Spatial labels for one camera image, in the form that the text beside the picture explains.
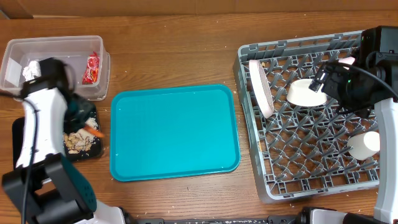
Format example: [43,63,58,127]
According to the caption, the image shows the rice grains pile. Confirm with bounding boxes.
[78,118,98,142]

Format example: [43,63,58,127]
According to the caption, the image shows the black plastic tray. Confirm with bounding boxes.
[12,117,104,168]

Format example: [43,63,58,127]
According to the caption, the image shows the clear plastic bin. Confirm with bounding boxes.
[1,35,111,101]

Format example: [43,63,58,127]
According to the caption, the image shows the peanut shells pile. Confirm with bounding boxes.
[63,130,96,154]

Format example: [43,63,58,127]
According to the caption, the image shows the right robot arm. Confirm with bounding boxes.
[297,26,397,223]

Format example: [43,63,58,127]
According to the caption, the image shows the pink plate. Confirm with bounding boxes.
[249,60,274,118]

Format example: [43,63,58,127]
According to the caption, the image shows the teal serving tray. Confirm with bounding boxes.
[109,84,241,182]

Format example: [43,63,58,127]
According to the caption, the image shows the pink bowl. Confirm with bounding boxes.
[338,57,356,65]

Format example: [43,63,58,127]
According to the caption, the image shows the orange carrot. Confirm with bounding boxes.
[83,125,104,138]

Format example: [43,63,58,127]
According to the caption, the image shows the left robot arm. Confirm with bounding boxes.
[2,58,134,223]

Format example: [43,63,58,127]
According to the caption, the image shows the grey dishwasher rack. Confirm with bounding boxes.
[233,30,381,203]

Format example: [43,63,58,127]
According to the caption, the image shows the white paper cup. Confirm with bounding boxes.
[347,131,380,161]

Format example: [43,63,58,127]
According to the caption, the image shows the foil ball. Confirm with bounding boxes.
[22,60,41,82]

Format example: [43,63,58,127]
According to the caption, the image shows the white bowl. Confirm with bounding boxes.
[287,79,327,107]

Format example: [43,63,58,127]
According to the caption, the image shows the red snack wrapper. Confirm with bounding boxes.
[82,52,100,85]

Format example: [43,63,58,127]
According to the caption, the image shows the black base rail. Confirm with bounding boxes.
[133,215,306,224]

